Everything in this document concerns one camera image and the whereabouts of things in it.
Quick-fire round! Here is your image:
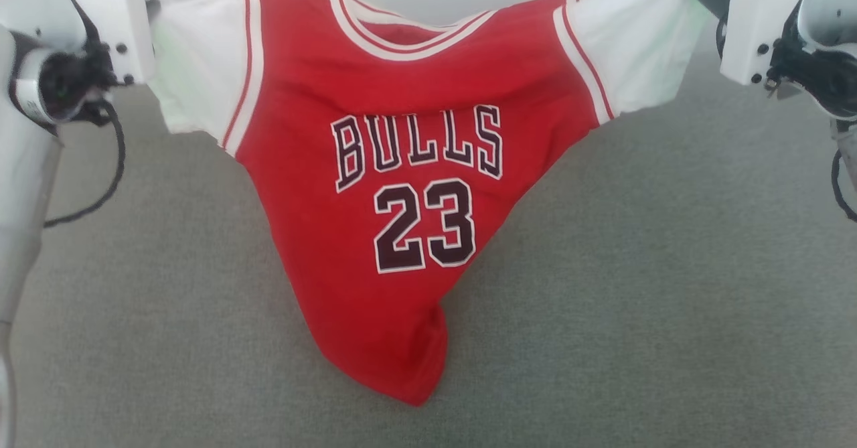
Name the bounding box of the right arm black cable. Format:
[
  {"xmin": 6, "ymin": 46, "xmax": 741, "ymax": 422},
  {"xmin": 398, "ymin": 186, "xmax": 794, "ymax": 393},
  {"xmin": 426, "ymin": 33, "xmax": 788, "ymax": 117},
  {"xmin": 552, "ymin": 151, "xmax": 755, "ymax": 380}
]
[{"xmin": 830, "ymin": 148, "xmax": 857, "ymax": 224}]

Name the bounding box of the red Bulls 23 jersey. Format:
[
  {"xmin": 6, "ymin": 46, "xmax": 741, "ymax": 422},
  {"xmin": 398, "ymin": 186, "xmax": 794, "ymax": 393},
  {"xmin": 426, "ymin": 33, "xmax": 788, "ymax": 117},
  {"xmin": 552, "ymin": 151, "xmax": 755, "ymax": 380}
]
[{"xmin": 147, "ymin": 0, "xmax": 714, "ymax": 407}]

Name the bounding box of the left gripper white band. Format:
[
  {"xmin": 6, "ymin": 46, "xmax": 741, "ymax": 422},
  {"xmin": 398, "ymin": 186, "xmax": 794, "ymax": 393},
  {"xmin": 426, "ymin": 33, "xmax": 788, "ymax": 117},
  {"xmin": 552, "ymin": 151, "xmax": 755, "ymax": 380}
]
[{"xmin": 54, "ymin": 0, "xmax": 159, "ymax": 88}]

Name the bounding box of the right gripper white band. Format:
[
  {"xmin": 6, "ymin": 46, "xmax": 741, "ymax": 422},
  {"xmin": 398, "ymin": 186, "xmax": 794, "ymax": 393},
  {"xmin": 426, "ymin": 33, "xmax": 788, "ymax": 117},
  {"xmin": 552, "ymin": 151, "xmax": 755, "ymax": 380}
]
[{"xmin": 676, "ymin": 0, "xmax": 822, "ymax": 88}]

